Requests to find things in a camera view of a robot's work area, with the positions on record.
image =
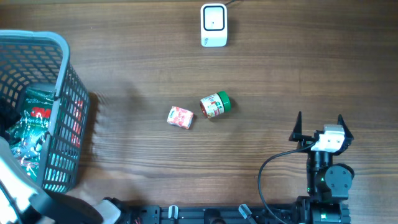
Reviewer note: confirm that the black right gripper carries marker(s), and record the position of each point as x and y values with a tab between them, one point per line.
305	140

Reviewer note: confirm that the green lid jar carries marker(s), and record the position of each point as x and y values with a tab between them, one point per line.
215	104

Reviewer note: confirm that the red white tissue packet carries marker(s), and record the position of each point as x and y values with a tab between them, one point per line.
180	117

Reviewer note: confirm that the green 3M glove packet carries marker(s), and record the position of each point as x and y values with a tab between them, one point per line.
28	134

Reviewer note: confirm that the red snack stick packet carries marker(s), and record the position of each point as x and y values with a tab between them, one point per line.
76	128

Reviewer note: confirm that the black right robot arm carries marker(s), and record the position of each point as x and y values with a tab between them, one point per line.
328	184

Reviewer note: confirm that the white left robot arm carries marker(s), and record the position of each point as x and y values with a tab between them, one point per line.
22	201

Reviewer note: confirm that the white barcode scanner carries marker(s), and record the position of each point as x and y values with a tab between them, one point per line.
214	25

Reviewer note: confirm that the grey plastic mesh basket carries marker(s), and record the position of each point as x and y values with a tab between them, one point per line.
41	60

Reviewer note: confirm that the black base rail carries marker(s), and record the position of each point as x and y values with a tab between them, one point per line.
281	213

